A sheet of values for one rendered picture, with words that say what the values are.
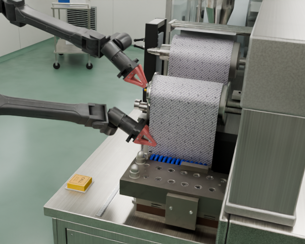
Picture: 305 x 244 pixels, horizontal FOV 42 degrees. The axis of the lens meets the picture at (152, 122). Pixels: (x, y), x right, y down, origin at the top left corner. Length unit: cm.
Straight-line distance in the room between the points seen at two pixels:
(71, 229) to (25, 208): 157
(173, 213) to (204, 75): 56
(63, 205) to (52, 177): 187
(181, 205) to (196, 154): 23
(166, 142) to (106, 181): 29
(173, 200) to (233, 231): 77
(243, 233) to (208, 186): 81
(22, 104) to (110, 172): 47
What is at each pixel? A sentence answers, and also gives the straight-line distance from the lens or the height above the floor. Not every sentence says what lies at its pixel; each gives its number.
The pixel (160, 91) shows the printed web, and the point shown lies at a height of 128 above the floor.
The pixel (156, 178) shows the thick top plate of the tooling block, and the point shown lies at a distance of 131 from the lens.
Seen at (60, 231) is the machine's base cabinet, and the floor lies 81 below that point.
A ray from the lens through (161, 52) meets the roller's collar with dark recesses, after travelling 160.
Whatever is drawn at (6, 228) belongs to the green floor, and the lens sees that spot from 283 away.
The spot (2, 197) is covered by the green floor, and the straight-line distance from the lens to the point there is 313.
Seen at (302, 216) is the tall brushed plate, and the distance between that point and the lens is 52.
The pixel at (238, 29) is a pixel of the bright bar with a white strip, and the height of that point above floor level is 146.
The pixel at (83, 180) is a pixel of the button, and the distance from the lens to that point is 150.
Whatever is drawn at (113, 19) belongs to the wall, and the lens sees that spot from 741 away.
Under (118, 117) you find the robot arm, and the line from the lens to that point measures 140.
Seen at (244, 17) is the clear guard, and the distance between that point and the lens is 229.
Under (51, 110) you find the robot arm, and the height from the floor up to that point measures 122.
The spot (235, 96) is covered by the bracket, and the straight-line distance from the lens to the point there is 134.
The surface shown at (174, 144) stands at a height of 109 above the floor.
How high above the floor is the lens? 173
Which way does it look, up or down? 24 degrees down
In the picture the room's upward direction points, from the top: 3 degrees clockwise
